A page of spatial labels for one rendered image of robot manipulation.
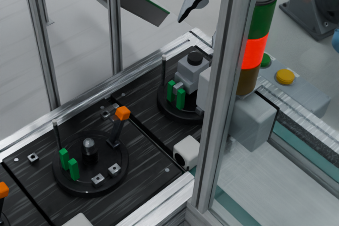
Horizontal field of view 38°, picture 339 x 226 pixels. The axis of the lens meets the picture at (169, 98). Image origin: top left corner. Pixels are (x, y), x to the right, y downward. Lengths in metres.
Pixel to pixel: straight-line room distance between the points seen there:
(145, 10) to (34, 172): 0.43
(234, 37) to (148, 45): 0.76
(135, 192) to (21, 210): 0.20
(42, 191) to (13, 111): 0.32
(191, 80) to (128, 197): 0.25
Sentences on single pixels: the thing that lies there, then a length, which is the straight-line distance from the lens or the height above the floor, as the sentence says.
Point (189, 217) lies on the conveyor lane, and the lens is 0.96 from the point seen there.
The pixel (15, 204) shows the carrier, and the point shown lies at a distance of 0.93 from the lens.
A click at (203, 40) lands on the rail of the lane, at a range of 1.20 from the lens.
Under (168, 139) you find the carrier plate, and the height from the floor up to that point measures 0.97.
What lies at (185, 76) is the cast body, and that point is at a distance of 0.97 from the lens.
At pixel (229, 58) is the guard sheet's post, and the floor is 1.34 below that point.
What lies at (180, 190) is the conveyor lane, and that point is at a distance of 0.94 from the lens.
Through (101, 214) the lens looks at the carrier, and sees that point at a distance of 0.90.
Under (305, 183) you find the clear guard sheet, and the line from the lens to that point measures 0.66.
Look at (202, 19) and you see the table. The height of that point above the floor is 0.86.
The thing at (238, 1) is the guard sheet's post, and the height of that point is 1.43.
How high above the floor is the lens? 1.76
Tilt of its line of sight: 49 degrees down
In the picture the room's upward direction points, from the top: 4 degrees clockwise
